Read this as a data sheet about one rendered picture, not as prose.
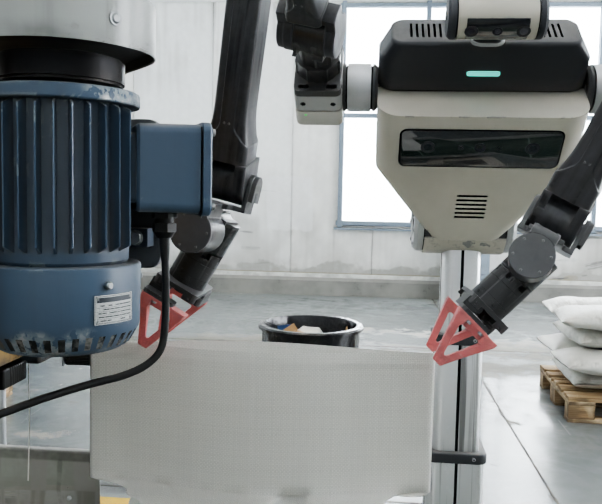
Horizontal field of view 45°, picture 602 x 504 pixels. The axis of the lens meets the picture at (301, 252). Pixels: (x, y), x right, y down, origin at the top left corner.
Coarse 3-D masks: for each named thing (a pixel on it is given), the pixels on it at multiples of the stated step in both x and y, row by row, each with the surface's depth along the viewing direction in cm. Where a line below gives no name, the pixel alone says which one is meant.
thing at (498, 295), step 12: (492, 276) 99; (504, 276) 98; (468, 288) 101; (480, 288) 99; (492, 288) 98; (504, 288) 98; (516, 288) 98; (468, 300) 96; (480, 300) 96; (492, 300) 98; (504, 300) 98; (516, 300) 98; (480, 312) 100; (492, 312) 96; (504, 312) 99; (492, 324) 96; (504, 324) 96
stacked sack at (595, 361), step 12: (564, 348) 436; (576, 348) 426; (588, 348) 425; (600, 348) 425; (564, 360) 415; (576, 360) 406; (588, 360) 404; (600, 360) 403; (588, 372) 403; (600, 372) 401
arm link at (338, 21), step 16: (288, 0) 114; (304, 0) 113; (320, 0) 116; (288, 16) 118; (304, 16) 117; (320, 16) 117; (336, 16) 118; (288, 32) 122; (336, 32) 120; (288, 48) 125; (336, 48) 123
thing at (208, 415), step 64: (128, 384) 106; (192, 384) 103; (256, 384) 101; (320, 384) 101; (384, 384) 102; (128, 448) 106; (192, 448) 103; (256, 448) 101; (320, 448) 102; (384, 448) 103
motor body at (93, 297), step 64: (0, 128) 66; (64, 128) 65; (128, 128) 69; (0, 192) 66; (64, 192) 66; (128, 192) 70; (0, 256) 67; (64, 256) 66; (128, 256) 73; (0, 320) 66; (64, 320) 66; (128, 320) 70
